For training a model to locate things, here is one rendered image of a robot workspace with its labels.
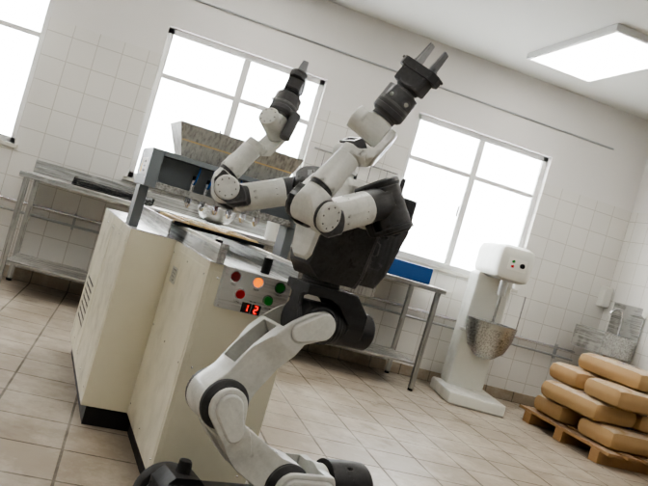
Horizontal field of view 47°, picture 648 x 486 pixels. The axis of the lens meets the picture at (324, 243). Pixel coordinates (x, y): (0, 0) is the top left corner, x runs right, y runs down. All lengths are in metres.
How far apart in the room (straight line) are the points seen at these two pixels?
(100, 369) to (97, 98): 3.60
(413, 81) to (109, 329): 1.80
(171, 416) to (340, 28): 4.78
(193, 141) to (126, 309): 0.75
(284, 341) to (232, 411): 0.24
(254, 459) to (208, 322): 0.54
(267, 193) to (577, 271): 5.63
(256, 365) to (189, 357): 0.47
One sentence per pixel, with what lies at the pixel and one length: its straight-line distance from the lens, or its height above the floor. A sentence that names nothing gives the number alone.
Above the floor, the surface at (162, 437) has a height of 0.23.
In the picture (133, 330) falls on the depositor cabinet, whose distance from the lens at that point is 3.23.
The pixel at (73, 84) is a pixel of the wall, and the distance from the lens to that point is 6.52.
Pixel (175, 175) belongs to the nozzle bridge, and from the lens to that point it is 3.26.
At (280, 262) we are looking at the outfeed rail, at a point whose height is 0.88.
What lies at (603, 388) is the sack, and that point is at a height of 0.52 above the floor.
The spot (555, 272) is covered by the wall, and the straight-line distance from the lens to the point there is 7.59.
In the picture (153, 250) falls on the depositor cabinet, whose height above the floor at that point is 0.77.
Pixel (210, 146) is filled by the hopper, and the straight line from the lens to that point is 3.25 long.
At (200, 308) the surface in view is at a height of 0.68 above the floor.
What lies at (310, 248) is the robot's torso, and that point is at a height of 0.98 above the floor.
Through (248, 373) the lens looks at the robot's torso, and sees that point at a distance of 2.14.
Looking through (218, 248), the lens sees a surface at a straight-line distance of 2.50.
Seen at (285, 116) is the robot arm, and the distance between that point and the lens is 2.43.
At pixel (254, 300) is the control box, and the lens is 2.54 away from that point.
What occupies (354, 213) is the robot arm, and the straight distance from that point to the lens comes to 1.90.
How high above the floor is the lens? 1.02
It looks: level
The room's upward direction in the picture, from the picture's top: 16 degrees clockwise
